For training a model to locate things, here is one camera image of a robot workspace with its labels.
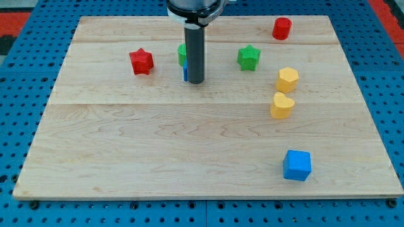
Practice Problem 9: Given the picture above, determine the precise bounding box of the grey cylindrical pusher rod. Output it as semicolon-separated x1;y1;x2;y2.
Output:
184;28;205;84

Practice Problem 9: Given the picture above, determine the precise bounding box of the wooden board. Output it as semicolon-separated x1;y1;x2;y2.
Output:
13;16;403;201

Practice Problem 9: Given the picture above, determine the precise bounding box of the green round block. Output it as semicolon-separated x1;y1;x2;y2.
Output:
177;44;187;67

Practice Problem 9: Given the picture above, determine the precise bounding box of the blue triangle block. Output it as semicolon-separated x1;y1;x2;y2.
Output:
182;60;188;81

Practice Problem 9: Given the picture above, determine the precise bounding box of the blue cube block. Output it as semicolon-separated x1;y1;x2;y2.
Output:
283;150;312;181

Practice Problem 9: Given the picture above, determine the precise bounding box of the green star block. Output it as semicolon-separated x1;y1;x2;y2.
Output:
237;45;261;71

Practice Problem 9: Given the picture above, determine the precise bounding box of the yellow heart block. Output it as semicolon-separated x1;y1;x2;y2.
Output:
270;92;295;119

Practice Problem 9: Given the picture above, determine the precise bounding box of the yellow hexagon block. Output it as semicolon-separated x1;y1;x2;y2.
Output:
276;67;299;93

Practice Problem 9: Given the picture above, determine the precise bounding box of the red cylinder block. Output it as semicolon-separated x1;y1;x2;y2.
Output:
272;17;292;40

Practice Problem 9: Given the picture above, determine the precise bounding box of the red star block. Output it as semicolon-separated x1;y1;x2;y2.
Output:
129;48;154;75

